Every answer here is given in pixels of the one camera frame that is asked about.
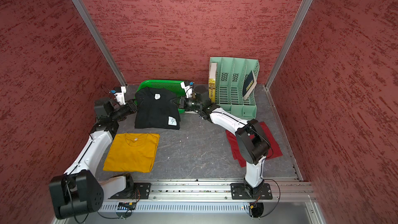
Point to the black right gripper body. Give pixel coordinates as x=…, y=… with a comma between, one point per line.
x=193, y=102

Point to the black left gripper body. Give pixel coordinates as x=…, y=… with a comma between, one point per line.
x=122, y=111

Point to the black t-shirt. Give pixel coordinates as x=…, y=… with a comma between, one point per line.
x=156, y=109

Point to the yellow t-shirt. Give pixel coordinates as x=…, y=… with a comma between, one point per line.
x=132, y=152

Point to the red t-shirt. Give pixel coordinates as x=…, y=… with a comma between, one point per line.
x=275, y=149

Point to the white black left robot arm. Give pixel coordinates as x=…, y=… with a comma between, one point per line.
x=77, y=191

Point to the green plastic basket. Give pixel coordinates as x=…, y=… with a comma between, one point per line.
x=172, y=85

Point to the yellow white book in organizer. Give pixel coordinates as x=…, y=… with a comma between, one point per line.
x=212, y=81

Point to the mint green file organizer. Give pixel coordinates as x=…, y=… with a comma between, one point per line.
x=231, y=74

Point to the dark blue book in organizer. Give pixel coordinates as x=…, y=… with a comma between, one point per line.
x=249, y=85

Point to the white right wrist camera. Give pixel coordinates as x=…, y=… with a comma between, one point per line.
x=187, y=86

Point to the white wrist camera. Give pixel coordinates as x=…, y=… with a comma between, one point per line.
x=119, y=93
x=187, y=86

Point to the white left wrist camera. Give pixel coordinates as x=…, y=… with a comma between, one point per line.
x=119, y=93

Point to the left aluminium corner post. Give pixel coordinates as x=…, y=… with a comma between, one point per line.
x=82, y=10

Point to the aluminium corner post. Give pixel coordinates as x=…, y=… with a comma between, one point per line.
x=297, y=22
x=82, y=10

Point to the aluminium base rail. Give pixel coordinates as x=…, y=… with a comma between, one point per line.
x=211, y=196

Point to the right aluminium corner post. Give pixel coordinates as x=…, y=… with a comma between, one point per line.
x=297, y=22

